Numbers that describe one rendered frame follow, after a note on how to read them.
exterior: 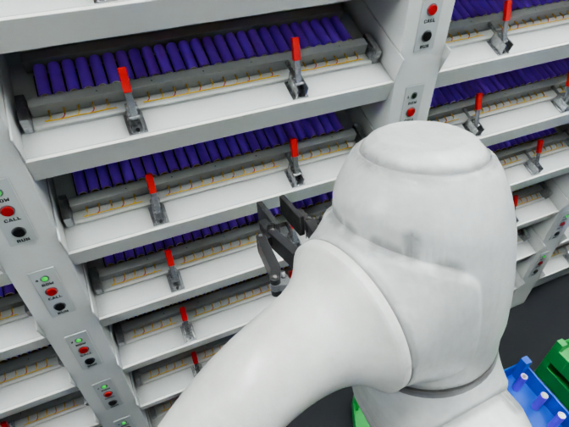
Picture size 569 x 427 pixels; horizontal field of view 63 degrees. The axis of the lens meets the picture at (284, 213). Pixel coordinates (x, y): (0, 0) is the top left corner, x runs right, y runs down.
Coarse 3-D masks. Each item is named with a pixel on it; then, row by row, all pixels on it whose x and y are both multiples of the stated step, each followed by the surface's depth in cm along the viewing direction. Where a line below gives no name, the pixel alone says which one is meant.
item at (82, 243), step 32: (64, 192) 82; (160, 192) 84; (224, 192) 86; (256, 192) 87; (288, 192) 88; (320, 192) 94; (64, 224) 79; (96, 224) 80; (128, 224) 81; (192, 224) 84; (96, 256) 80
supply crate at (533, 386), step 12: (528, 360) 115; (516, 372) 119; (528, 372) 117; (528, 384) 118; (540, 384) 114; (516, 396) 116; (528, 396) 116; (552, 396) 111; (528, 408) 114; (540, 408) 114; (552, 408) 113; (564, 408) 109; (540, 420) 112; (564, 420) 110
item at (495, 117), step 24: (504, 72) 111; (528, 72) 112; (552, 72) 113; (456, 96) 105; (480, 96) 98; (504, 96) 106; (528, 96) 111; (552, 96) 112; (432, 120) 103; (456, 120) 104; (480, 120) 105; (504, 120) 106; (528, 120) 107; (552, 120) 109
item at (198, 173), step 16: (352, 128) 95; (288, 144) 91; (304, 144) 91; (320, 144) 92; (336, 144) 95; (224, 160) 87; (240, 160) 87; (256, 160) 88; (272, 160) 90; (160, 176) 83; (176, 176) 84; (192, 176) 85; (208, 176) 87; (96, 192) 80; (112, 192) 80; (128, 192) 81; (144, 192) 83; (176, 192) 84; (80, 208) 80; (112, 208) 80
